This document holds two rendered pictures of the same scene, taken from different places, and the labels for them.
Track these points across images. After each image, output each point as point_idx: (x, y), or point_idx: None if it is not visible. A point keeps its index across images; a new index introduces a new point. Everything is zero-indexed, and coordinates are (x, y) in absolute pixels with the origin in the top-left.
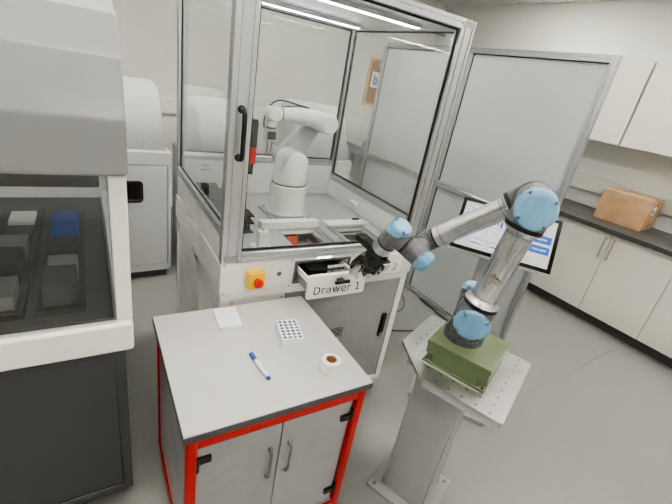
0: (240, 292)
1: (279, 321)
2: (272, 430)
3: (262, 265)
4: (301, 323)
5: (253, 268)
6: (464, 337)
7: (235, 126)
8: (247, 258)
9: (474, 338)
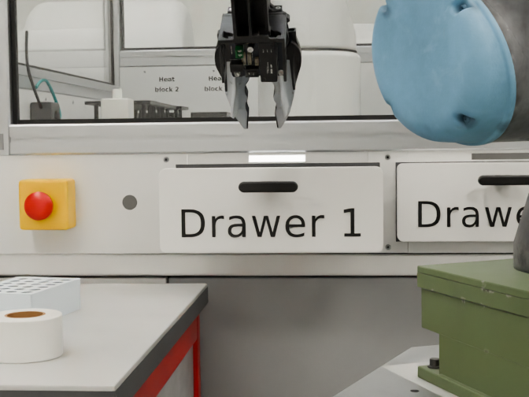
0: (19, 250)
1: (25, 278)
2: None
3: (74, 169)
4: (111, 306)
5: (49, 176)
6: (420, 130)
7: None
8: (27, 142)
9: (445, 112)
